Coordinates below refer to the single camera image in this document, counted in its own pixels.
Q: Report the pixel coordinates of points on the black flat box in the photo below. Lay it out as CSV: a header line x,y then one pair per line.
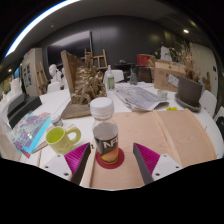
x,y
25,110
15,103

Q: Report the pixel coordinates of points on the small wooden figure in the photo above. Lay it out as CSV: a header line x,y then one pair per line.
x,y
206,80

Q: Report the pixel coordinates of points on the small white cup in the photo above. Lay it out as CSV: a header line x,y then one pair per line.
x,y
162,94

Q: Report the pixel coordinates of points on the small glass jar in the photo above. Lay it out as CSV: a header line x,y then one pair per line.
x,y
56,120

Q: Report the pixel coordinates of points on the clear drink bottle white cap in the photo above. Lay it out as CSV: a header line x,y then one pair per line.
x,y
105,140

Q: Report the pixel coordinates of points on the red box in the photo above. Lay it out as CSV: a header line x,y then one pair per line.
x,y
144,60

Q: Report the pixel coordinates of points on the brown cardboard box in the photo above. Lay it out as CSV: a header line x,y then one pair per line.
x,y
165,75

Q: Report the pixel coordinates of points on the light wooden drawing board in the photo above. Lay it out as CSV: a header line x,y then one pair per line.
x,y
173,133

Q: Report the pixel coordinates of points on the long wooden paintbrush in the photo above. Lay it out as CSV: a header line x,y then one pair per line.
x,y
39,158

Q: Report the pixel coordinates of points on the short wooden stick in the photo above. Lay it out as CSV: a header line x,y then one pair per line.
x,y
40,146

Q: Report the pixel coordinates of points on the dark glass bottle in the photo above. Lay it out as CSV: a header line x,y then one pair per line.
x,y
133,77

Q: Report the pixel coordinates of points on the flat round red coaster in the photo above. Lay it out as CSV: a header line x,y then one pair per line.
x,y
106,165

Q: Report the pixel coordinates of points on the white plaster bust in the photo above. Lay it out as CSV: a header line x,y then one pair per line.
x,y
54,72
63,78

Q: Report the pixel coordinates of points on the small yellow flat object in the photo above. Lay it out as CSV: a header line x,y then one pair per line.
x,y
171,108

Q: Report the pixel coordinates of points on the wooden easel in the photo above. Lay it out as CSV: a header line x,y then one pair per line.
x,y
41,78
99,60

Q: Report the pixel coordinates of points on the white canvas panel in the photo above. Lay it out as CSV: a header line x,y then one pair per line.
x,y
8,140

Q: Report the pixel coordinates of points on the dried plant in grey pot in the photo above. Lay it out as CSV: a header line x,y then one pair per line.
x,y
188,91

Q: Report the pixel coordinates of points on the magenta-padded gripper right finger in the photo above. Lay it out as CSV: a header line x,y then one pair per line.
x,y
146,158

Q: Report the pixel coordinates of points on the large black wall screen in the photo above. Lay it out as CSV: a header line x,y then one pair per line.
x,y
70,48

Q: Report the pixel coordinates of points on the small white green-labelled bottle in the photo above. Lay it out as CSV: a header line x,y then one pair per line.
x,y
110,80

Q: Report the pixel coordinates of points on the white cabinet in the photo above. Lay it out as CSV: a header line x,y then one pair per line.
x,y
31,71

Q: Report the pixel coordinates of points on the brown wooden relief sculpture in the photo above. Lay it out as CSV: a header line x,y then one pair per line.
x,y
86,86

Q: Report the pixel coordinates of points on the grey printed newspaper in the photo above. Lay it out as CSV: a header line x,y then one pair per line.
x,y
140,96

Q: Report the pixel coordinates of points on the long white ceiling light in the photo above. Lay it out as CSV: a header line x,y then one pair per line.
x,y
33,23

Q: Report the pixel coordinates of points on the yellow-green ceramic mug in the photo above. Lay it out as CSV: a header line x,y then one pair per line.
x,y
60,141

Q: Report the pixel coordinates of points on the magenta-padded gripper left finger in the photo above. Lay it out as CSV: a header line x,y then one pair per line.
x,y
77,158

